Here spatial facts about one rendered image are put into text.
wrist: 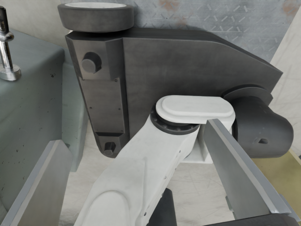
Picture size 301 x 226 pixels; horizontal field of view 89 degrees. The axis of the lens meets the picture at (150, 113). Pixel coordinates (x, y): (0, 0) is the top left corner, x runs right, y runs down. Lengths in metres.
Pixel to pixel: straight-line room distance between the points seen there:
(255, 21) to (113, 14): 0.48
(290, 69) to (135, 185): 1.32
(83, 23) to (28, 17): 0.82
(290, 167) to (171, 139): 1.16
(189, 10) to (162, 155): 0.48
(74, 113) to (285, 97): 1.58
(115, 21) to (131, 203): 0.39
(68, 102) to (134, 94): 0.69
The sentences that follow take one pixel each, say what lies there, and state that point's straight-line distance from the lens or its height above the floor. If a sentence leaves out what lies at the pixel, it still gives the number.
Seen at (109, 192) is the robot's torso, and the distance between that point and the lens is 0.26.
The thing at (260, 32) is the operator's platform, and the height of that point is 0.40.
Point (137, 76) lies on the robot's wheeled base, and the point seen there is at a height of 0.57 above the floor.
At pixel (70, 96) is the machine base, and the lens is 1.11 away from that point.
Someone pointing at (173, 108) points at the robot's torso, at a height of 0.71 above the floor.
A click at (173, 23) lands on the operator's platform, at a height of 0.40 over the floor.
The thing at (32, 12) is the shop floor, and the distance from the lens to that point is 1.23.
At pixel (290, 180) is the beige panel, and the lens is 1.45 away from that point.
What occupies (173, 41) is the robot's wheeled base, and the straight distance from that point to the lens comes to 0.46.
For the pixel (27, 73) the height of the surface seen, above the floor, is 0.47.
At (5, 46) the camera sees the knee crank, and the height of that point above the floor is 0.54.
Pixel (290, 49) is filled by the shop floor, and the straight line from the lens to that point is 1.36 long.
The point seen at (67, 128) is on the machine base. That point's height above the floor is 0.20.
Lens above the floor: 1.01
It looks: 51 degrees down
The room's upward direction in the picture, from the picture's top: 178 degrees counter-clockwise
